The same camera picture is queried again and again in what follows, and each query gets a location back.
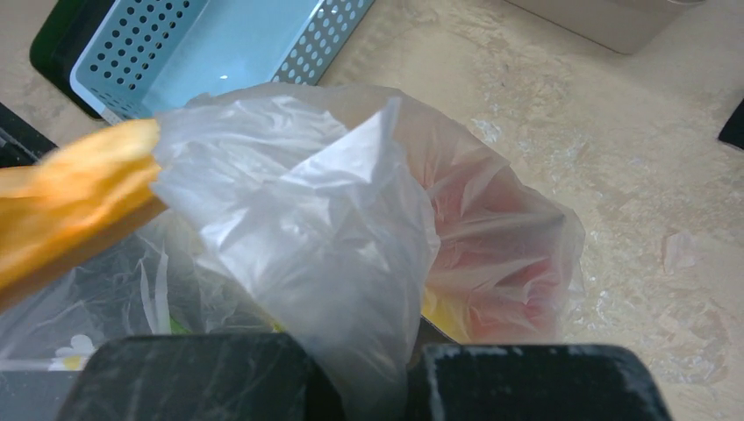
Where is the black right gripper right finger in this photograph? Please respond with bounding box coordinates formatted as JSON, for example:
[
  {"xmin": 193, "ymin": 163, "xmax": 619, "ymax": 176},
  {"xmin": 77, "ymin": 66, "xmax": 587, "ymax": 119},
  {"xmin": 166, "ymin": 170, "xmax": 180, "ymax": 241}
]
[{"xmin": 406, "ymin": 344, "xmax": 672, "ymax": 420}]

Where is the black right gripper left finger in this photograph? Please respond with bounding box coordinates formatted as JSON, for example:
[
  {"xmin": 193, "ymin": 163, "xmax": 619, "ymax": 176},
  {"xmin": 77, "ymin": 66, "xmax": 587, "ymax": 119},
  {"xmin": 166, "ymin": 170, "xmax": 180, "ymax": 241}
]
[{"xmin": 57, "ymin": 333, "xmax": 326, "ymax": 420}]

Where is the clear plastic grocery bag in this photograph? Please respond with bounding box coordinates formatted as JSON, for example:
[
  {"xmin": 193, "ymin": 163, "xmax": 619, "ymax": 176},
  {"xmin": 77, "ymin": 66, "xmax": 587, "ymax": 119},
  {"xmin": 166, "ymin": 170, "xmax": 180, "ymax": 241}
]
[{"xmin": 1, "ymin": 83, "xmax": 584, "ymax": 420}]

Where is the orange twisted bread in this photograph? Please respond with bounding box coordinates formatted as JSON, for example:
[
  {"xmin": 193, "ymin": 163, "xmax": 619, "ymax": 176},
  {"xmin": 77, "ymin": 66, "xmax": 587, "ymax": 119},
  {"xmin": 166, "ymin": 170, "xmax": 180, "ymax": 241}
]
[{"xmin": 1, "ymin": 119, "xmax": 167, "ymax": 310}]

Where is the black fabric tote bag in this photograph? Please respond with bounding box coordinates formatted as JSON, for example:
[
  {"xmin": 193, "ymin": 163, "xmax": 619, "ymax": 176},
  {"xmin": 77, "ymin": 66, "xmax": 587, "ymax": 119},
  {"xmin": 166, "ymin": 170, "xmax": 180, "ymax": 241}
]
[{"xmin": 718, "ymin": 100, "xmax": 744, "ymax": 150}]

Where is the light blue plastic basket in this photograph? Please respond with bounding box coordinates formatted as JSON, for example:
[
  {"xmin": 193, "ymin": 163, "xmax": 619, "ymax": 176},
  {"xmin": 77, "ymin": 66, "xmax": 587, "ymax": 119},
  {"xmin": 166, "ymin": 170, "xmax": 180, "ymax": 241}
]
[{"xmin": 70, "ymin": 0, "xmax": 371, "ymax": 124}]

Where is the dark green tray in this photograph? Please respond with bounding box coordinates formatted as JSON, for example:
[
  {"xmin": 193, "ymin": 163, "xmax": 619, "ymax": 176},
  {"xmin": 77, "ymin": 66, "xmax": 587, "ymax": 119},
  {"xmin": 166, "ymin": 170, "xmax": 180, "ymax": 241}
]
[{"xmin": 30, "ymin": 0, "xmax": 114, "ymax": 120}]

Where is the smoky clear storage box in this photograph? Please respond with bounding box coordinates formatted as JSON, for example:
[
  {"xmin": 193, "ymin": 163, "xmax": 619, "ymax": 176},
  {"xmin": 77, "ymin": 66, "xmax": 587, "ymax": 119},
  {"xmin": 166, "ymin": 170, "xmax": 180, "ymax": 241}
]
[{"xmin": 509, "ymin": 0, "xmax": 703, "ymax": 54}]

